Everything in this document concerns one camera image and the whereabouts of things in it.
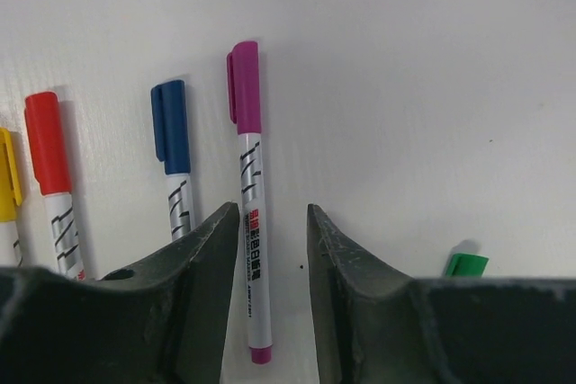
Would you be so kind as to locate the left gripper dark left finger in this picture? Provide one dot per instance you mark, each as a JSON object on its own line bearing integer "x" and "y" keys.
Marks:
{"x": 162, "y": 319}

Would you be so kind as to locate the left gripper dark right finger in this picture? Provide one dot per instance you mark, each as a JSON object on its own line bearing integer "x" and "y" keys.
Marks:
{"x": 375, "y": 324}

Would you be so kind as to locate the green pen cap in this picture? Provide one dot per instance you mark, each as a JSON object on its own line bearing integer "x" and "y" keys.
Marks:
{"x": 466, "y": 265}

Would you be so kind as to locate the white pen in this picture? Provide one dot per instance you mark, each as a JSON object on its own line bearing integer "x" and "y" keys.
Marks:
{"x": 63, "y": 234}
{"x": 11, "y": 252}
{"x": 253, "y": 231}
{"x": 180, "y": 202}

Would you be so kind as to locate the blue pen cap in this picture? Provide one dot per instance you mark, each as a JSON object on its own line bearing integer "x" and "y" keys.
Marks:
{"x": 169, "y": 116}

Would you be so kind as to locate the yellow pen cap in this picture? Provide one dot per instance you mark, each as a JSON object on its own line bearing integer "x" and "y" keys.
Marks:
{"x": 11, "y": 191}

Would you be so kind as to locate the red pen cap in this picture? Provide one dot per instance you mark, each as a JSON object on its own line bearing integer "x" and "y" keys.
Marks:
{"x": 47, "y": 144}

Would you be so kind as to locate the magenta pen cap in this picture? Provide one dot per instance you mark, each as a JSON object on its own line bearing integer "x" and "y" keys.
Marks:
{"x": 244, "y": 87}

